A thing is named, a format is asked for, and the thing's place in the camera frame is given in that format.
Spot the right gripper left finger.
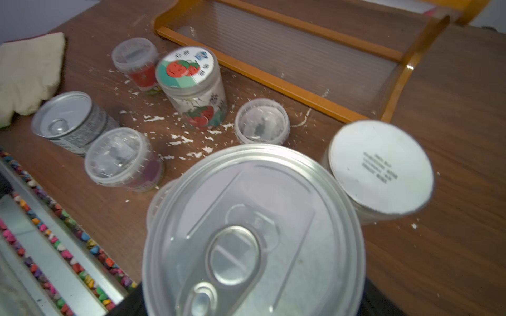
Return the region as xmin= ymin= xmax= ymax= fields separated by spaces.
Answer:
xmin=106 ymin=283 xmax=148 ymax=316

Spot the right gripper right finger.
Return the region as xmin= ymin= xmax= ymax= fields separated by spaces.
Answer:
xmin=357 ymin=279 xmax=407 ymax=316

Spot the watermelon print jar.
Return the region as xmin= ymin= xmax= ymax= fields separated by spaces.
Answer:
xmin=142 ymin=144 xmax=366 ymax=315

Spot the small clear jar purple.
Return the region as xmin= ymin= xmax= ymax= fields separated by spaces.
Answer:
xmin=84 ymin=127 xmax=163 ymax=192

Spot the clear jar silver lid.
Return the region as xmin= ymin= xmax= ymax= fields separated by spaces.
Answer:
xmin=31 ymin=91 xmax=119 ymax=157

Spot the clear jar purple label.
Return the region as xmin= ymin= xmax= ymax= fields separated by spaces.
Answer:
xmin=234 ymin=98 xmax=291 ymax=146

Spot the strawberry lid seed jar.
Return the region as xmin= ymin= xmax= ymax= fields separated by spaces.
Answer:
xmin=155 ymin=46 xmax=228 ymax=130

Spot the wooden two-tier shelf rack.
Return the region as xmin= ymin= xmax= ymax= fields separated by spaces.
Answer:
xmin=152 ymin=1 xmax=486 ymax=123

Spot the clear jar red label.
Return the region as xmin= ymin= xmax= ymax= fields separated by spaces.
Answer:
xmin=111 ymin=38 xmax=161 ymax=95

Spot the cream work glove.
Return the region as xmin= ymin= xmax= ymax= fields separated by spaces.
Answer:
xmin=1 ymin=32 xmax=66 ymax=128

